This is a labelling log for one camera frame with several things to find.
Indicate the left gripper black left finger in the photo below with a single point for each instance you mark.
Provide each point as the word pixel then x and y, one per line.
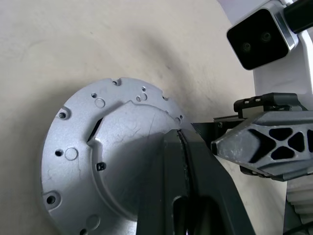
pixel 159 186

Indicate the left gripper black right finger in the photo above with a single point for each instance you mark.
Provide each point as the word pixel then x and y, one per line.
pixel 215 195

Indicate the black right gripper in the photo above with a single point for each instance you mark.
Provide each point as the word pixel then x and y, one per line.
pixel 269 100

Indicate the silver round motor lid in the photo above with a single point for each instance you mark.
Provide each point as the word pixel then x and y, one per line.
pixel 110 137

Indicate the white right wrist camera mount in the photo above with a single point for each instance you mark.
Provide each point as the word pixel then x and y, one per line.
pixel 276 80

